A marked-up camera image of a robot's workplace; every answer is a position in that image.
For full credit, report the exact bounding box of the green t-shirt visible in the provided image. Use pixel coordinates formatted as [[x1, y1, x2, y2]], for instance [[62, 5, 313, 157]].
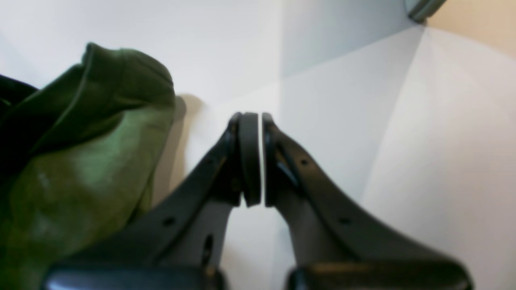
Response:
[[0, 43, 176, 290]]

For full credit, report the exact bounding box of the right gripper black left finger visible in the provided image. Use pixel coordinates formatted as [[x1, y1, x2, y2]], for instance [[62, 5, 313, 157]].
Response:
[[41, 113, 261, 290]]

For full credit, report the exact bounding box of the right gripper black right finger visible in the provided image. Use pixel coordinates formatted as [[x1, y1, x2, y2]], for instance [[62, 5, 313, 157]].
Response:
[[262, 113, 474, 290]]

